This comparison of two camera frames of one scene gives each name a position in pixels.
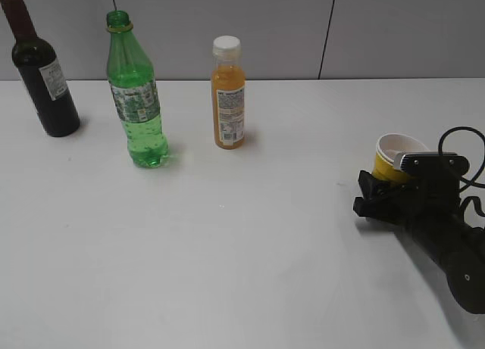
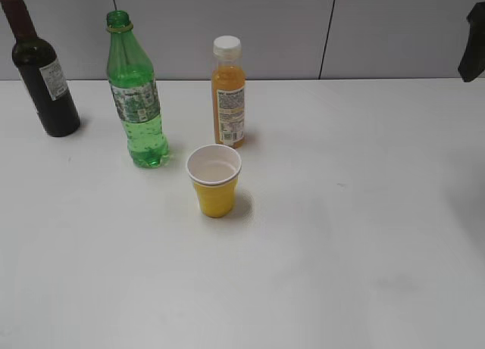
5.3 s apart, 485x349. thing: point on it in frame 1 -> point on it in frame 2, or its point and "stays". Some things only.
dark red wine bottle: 36,60 stays
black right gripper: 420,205 -> 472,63
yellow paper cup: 389,149 -> 214,169
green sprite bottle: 132,84 stays
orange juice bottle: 228,82 stays
